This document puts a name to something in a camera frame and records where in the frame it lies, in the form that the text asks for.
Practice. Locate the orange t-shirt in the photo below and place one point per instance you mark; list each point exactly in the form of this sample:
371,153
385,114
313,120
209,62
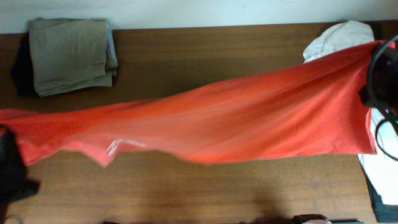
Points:
310,109

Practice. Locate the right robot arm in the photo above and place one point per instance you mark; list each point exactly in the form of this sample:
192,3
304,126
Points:
380,90

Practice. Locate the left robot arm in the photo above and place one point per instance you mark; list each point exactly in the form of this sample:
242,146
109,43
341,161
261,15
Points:
14,182

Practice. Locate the folded light blue garment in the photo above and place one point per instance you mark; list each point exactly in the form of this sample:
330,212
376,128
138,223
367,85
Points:
111,58

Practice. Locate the folded olive green garment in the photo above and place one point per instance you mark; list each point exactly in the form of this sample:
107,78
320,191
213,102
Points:
68,54

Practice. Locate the folded black garment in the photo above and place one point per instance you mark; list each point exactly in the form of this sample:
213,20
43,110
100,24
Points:
22,73

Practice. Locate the white shirt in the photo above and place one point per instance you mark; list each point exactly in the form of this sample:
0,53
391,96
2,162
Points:
381,169

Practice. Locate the dark garment under white shirt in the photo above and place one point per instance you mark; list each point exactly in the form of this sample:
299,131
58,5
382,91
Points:
383,213

